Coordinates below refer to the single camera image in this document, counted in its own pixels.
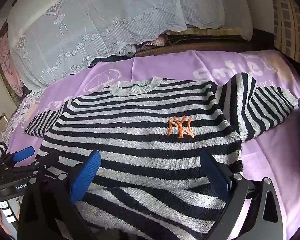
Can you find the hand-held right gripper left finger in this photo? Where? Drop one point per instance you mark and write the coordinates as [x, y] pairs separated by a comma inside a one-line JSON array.
[[86, 177]]

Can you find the pink folded cloth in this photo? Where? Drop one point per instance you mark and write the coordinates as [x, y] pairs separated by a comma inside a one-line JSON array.
[[152, 42]]

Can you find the black and grey striped sweater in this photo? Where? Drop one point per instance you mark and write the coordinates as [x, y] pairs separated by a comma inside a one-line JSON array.
[[140, 130]]

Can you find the brown woven mat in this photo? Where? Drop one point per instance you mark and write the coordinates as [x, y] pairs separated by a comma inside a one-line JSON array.
[[202, 45]]

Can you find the purple floral bed sheet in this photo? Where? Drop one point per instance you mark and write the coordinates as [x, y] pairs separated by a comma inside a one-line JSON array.
[[22, 110]]

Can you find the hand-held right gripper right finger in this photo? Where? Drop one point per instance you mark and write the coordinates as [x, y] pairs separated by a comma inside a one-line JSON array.
[[215, 177]]

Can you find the checkered beige curtain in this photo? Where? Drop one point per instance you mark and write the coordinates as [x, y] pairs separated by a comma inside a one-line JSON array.
[[287, 17]]

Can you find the purple printed blanket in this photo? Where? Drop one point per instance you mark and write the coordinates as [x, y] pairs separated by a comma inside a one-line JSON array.
[[265, 167]]

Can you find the pink floral quilt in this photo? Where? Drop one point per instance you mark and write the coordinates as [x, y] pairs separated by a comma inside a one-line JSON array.
[[7, 65]]

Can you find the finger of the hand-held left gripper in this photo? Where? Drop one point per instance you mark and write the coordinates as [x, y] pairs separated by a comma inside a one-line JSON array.
[[48, 160], [23, 153]]

